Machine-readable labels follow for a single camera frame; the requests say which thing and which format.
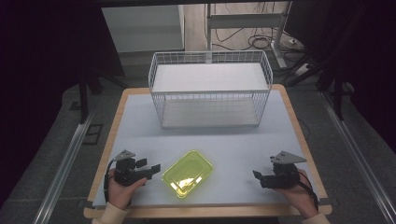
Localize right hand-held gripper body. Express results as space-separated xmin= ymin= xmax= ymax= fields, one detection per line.
xmin=260 ymin=150 xmax=308 ymax=190

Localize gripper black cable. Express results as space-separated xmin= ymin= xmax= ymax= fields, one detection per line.
xmin=103 ymin=158 xmax=117 ymax=203
xmin=296 ymin=171 xmax=319 ymax=211

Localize person's right hand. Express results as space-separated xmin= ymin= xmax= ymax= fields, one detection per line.
xmin=274 ymin=168 xmax=319 ymax=219

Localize white power strip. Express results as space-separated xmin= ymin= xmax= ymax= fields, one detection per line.
xmin=293 ymin=63 xmax=313 ymax=77

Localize silver floor rail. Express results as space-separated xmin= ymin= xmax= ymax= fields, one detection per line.
xmin=32 ymin=113 xmax=95 ymax=224
xmin=319 ymin=91 xmax=396 ymax=224

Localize person's left hand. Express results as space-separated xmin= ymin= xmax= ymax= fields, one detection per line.
xmin=106 ymin=168 xmax=148 ymax=211

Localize dark metal stand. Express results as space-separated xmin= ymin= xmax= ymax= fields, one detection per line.
xmin=76 ymin=71 xmax=105 ymax=125

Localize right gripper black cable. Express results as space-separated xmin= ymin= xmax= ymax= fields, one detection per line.
xmin=296 ymin=171 xmax=319 ymax=211

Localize black floor plate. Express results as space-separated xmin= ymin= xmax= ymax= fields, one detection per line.
xmin=81 ymin=123 xmax=105 ymax=146

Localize white cabinet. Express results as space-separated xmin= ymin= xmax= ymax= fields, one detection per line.
xmin=101 ymin=4 xmax=186 ymax=54

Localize white metal desk frame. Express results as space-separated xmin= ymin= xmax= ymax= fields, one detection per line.
xmin=205 ymin=1 xmax=294 ymax=70

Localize white wire shelf rack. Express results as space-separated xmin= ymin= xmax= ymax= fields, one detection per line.
xmin=148 ymin=49 xmax=275 ymax=129

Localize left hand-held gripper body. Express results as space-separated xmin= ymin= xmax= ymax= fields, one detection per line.
xmin=113 ymin=149 xmax=149 ymax=188

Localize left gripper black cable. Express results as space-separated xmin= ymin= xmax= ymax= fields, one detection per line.
xmin=103 ymin=158 xmax=117 ymax=203

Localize black floor cables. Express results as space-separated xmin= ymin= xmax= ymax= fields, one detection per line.
xmin=205 ymin=2 xmax=312 ymax=73

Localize yellow-green plastic tray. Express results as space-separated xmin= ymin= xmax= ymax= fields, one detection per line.
xmin=161 ymin=149 xmax=215 ymax=200

